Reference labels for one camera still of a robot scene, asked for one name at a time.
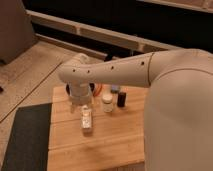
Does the dark floor mat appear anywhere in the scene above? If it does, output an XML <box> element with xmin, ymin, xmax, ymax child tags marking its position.
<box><xmin>1</xmin><ymin>103</ymin><xmax>52</xmax><ymax>171</ymax></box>

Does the wooden board table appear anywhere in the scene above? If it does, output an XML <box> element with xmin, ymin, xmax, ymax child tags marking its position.
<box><xmin>47</xmin><ymin>86</ymin><xmax>147</xmax><ymax>171</ymax></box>

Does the grey cabinet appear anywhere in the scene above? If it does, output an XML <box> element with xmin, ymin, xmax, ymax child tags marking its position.
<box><xmin>0</xmin><ymin>0</ymin><xmax>37</xmax><ymax>64</ymax></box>

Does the orange object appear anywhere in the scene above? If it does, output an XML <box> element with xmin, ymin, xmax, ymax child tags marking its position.
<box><xmin>93</xmin><ymin>84</ymin><xmax>103</xmax><ymax>97</ymax></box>

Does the black bowl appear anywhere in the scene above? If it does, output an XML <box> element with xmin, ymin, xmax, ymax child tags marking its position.
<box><xmin>66</xmin><ymin>84</ymin><xmax>70</xmax><ymax>95</ymax></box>

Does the blue grey sponge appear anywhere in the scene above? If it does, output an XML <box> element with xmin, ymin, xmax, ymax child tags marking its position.
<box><xmin>111</xmin><ymin>85</ymin><xmax>120</xmax><ymax>93</ymax></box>

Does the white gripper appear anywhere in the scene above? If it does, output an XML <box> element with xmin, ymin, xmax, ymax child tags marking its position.
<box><xmin>69</xmin><ymin>84</ymin><xmax>92</xmax><ymax>107</ymax></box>

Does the white ceramic cup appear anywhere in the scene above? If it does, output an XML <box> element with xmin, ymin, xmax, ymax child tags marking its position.
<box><xmin>102</xmin><ymin>93</ymin><xmax>113</xmax><ymax>112</ymax></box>

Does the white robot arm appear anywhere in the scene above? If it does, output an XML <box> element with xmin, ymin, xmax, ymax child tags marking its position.
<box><xmin>59</xmin><ymin>49</ymin><xmax>213</xmax><ymax>171</ymax></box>

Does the small white bottle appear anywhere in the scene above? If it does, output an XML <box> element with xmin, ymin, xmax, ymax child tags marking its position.
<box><xmin>81</xmin><ymin>105</ymin><xmax>92</xmax><ymax>131</ymax></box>

